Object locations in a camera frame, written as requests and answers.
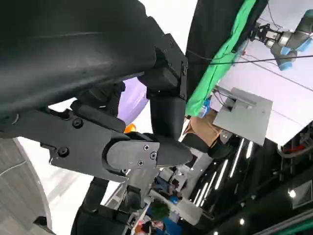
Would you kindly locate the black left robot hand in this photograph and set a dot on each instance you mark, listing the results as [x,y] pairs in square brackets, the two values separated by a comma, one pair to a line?
[61,49]

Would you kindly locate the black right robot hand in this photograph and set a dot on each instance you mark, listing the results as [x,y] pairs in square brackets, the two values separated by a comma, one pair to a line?
[112,220]

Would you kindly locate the lilac plate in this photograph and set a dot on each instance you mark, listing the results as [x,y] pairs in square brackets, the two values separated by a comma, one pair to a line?
[133,102]

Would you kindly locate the large orange white bread roll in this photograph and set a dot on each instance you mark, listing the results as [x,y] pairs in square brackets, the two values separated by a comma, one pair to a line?
[130,128]

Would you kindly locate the brown cardboard box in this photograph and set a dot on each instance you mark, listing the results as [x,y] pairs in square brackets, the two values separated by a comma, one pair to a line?
[203,129]

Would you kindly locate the clear plastic box blue contents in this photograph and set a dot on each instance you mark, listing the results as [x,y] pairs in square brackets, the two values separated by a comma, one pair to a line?
[206,107]

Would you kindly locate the black curtain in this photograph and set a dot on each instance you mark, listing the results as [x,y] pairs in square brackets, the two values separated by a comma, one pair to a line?
[207,29]

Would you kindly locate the green cloth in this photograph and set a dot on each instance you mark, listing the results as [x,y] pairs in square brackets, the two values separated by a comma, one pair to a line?
[220,63]

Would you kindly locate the grey metal cabinet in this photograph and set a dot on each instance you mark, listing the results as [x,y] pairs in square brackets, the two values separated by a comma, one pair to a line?
[244,117]

